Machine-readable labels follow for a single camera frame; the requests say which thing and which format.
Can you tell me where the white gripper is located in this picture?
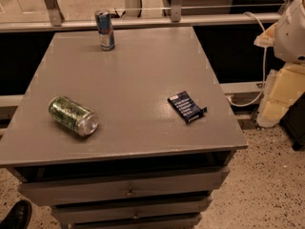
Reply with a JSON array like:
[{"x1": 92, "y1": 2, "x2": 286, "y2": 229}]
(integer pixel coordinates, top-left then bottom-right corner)
[{"x1": 254, "y1": 0, "x2": 305, "y2": 64}]

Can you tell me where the green soda can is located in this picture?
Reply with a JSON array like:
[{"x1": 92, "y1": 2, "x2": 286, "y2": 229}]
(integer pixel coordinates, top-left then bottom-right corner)
[{"x1": 49, "y1": 96, "x2": 98, "y2": 136}]

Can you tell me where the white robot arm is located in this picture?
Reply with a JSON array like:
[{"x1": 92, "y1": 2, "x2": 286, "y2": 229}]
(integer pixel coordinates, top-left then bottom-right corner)
[{"x1": 254, "y1": 0, "x2": 305, "y2": 128}]

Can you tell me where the blue silver energy drink can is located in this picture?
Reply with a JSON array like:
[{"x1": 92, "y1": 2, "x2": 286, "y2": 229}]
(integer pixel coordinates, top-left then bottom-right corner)
[{"x1": 95, "y1": 10, "x2": 115, "y2": 51}]

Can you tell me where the dark blue snack packet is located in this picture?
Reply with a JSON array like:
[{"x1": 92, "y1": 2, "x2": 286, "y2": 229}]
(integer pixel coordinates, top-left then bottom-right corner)
[{"x1": 168, "y1": 91, "x2": 207, "y2": 124}]

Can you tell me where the grey drawer cabinet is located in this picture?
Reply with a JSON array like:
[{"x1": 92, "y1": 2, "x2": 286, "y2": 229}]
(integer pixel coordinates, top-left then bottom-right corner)
[{"x1": 0, "y1": 28, "x2": 247, "y2": 229}]

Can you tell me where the black shoe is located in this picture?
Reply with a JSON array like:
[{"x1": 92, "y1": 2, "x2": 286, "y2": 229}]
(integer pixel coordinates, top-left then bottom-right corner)
[{"x1": 0, "y1": 199, "x2": 32, "y2": 229}]

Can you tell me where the white cable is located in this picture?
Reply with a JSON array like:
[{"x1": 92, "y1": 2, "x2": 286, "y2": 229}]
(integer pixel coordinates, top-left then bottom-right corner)
[{"x1": 226, "y1": 10, "x2": 269, "y2": 108}]

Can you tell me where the metal railing frame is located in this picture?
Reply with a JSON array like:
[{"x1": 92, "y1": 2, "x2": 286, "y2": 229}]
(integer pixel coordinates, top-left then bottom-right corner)
[{"x1": 0, "y1": 0, "x2": 305, "y2": 33}]

